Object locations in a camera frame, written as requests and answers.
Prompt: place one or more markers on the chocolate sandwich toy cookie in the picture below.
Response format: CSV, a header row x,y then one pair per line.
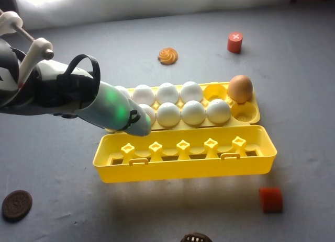
x,y
17,205

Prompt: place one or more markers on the grey table cloth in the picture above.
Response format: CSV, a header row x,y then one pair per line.
x,y
78,200

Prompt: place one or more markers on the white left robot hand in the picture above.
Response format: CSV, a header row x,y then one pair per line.
x,y
110,106

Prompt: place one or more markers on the red cylinder with white cross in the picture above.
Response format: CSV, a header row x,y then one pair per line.
x,y
235,43

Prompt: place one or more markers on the orange swirl toy cookie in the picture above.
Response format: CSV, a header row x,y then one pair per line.
x,y
168,56

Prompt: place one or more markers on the white backdrop sheet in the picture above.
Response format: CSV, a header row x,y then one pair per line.
x,y
157,4

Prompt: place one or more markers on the chocolate toy cake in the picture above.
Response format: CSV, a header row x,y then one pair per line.
x,y
196,238

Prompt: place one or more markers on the red-orange toy block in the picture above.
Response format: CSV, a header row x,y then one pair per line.
x,y
270,200

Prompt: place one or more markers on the tan brown egg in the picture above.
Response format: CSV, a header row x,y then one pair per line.
x,y
240,88

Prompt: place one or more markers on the yellow plastic egg carton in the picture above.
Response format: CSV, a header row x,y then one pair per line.
x,y
183,171

